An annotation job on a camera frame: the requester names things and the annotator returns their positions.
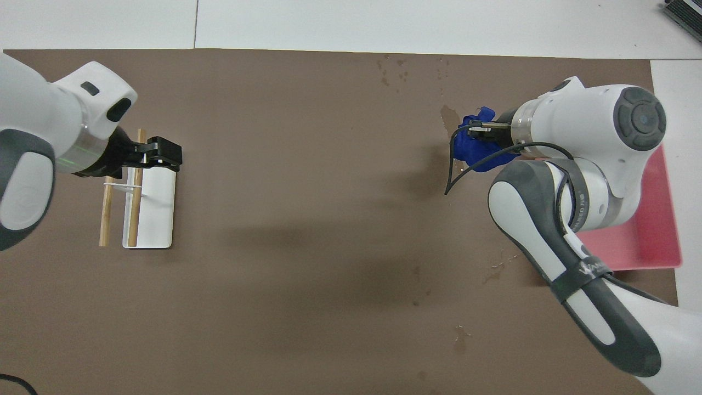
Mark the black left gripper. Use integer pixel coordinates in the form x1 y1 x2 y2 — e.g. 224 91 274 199
74 127 183 177

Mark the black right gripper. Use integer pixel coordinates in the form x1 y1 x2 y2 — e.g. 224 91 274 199
469 108 517 146

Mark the blue cloth towel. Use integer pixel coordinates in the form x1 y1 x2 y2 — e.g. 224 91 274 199
451 107 522 173

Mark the spilled water puddle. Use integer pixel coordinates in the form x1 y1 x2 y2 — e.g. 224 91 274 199
440 105 467 174

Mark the white rack with wooden rods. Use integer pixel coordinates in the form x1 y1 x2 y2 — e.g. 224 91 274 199
103 165 177 249

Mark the brown table mat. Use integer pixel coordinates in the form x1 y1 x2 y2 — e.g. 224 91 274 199
0 48 681 395

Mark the pink plastic bin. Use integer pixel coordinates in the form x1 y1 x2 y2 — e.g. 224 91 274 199
576 144 682 271

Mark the grey ribbed device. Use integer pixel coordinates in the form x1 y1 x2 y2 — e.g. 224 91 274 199
661 0 702 42

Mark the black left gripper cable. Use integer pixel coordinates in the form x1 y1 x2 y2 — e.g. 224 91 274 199
0 373 36 395

